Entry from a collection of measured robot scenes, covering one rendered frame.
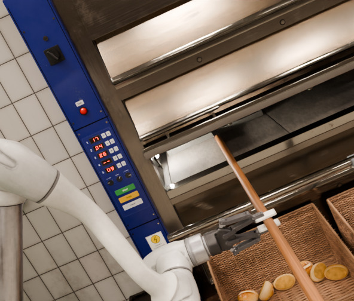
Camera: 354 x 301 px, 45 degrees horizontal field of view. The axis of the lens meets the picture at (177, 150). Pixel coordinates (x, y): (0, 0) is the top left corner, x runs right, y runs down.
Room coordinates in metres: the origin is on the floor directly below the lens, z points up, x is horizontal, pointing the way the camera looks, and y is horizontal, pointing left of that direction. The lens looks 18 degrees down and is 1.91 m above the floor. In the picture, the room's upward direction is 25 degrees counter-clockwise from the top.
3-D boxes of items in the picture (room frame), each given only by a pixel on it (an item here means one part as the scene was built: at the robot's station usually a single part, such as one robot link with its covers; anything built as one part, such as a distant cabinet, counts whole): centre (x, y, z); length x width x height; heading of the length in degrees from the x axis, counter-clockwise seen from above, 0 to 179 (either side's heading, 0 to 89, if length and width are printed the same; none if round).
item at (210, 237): (1.16, -0.01, 1.20); 0.09 x 0.07 x 0.08; 86
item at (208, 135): (2.33, -0.23, 1.19); 0.55 x 0.36 x 0.03; 87
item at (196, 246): (1.16, 0.07, 1.20); 0.09 x 0.06 x 0.09; 176
